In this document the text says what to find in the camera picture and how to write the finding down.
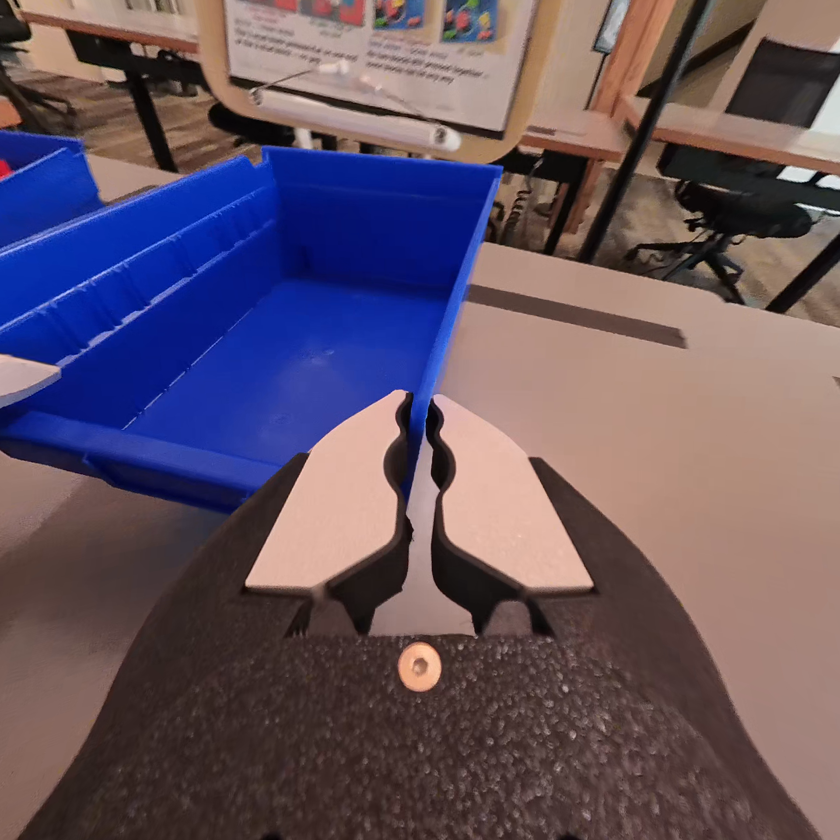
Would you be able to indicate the printed instruction sheet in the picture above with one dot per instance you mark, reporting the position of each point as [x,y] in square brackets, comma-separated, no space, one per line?
[407,72]

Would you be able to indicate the blue plastic bin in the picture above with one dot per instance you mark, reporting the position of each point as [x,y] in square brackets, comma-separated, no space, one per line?
[295,367]
[46,190]

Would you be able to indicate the black framed display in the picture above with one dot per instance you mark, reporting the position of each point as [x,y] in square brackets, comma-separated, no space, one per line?
[609,26]

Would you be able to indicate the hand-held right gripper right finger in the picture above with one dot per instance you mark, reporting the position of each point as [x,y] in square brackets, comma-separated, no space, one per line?
[505,512]

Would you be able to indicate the white stand with wooden board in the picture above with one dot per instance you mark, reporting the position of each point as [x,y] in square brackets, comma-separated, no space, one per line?
[525,118]

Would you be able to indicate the black pole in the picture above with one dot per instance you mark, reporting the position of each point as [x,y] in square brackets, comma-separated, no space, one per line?
[643,131]

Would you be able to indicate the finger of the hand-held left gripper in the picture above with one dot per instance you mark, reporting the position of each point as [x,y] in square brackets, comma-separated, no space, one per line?
[23,379]

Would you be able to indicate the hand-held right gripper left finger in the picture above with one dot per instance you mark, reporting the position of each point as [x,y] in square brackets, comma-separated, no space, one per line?
[334,512]

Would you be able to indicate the black office chair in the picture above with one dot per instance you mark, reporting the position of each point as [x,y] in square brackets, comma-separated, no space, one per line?
[249,124]
[735,223]

